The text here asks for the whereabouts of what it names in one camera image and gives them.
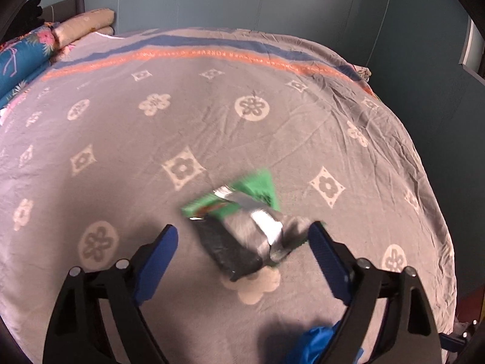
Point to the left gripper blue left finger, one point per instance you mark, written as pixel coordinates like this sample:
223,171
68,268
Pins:
150,263

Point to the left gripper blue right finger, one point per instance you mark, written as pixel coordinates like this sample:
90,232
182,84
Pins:
332,258

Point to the green silver snack bag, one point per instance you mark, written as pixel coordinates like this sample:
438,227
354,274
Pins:
240,227

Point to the blue glove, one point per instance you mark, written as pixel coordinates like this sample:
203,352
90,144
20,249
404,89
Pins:
311,345

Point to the grey patterned bed blanket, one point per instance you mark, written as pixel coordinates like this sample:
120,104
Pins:
108,145

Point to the floral sheet at bed edge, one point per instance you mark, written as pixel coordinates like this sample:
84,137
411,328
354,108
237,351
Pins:
364,73

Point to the beige folded quilt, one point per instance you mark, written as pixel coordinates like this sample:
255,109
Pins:
75,28

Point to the blue floral folded quilt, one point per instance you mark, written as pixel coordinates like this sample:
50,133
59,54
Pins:
23,59

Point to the grey padded headboard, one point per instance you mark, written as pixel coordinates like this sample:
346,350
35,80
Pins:
62,11

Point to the black clothing pile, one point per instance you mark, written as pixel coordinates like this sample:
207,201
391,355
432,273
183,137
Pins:
30,15

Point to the window with white frame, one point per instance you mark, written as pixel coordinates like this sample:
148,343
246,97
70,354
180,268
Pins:
472,56

